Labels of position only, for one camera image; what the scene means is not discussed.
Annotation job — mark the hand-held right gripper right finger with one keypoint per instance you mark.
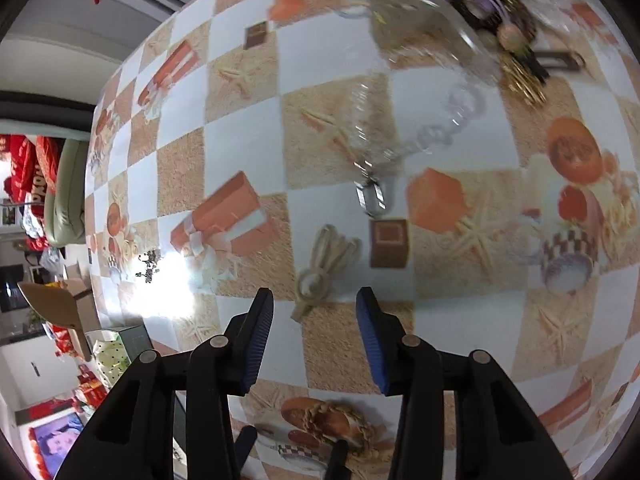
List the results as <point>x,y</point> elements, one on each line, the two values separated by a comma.
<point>372,345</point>

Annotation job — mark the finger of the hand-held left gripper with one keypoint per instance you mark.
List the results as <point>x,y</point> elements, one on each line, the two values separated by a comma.
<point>337,460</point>
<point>245,447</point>

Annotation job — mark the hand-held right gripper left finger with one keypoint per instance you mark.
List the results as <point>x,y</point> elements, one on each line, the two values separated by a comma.
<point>257,345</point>

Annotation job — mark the green box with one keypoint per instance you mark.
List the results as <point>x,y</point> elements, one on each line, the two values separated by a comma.
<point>137,342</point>

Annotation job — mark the polka dot bag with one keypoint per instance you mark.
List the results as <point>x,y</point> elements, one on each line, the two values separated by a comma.
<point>111,360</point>

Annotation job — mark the cardboard box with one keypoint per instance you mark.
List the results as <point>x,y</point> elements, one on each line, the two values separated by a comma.
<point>55,305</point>

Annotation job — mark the checkered printed tablecloth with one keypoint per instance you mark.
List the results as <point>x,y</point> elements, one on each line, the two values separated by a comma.
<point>320,120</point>

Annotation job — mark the green sofa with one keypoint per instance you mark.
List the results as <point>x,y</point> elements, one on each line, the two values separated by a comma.
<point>67,195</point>

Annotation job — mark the red printed cloth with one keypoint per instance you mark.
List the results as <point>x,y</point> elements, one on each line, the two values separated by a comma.
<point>30,165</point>

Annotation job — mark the gold hoop earrings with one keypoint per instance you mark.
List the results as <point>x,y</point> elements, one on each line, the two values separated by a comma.
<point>522,80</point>

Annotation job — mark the dark rectangular hair clip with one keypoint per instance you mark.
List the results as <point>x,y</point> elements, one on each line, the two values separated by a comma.
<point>557,60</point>

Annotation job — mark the leopard print scrunchie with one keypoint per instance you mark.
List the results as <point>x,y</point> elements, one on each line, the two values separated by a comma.
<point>520,5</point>

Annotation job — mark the wall poster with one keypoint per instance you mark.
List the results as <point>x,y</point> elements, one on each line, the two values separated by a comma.
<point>57,442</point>

